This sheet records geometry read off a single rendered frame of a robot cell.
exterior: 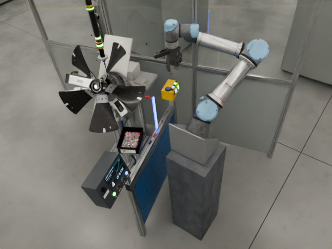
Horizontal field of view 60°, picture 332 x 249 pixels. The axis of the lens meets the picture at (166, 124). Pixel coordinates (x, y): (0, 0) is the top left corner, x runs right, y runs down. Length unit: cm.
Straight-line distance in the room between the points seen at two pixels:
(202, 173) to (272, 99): 115
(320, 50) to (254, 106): 159
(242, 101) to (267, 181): 87
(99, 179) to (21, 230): 168
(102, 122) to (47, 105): 207
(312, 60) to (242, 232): 244
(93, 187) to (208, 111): 74
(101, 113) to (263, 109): 147
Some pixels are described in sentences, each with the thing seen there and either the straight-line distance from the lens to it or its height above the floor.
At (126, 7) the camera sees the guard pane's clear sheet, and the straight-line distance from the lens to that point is 269.
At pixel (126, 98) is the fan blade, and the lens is 214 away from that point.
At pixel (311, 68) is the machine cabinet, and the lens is 429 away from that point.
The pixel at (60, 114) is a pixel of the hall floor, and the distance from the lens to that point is 402.
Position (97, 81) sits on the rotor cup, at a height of 125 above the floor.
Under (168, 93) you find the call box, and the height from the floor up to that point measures 106.
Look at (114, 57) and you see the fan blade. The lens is 220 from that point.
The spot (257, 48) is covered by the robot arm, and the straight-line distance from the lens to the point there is 165.
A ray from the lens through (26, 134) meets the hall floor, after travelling 396.
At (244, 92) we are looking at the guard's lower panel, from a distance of 272.
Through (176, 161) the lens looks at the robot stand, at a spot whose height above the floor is 100.
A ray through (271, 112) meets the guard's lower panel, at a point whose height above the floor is 64.
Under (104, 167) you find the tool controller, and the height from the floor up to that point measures 125.
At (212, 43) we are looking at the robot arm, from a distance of 179.
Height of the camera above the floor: 254
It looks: 46 degrees down
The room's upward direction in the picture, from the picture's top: 5 degrees counter-clockwise
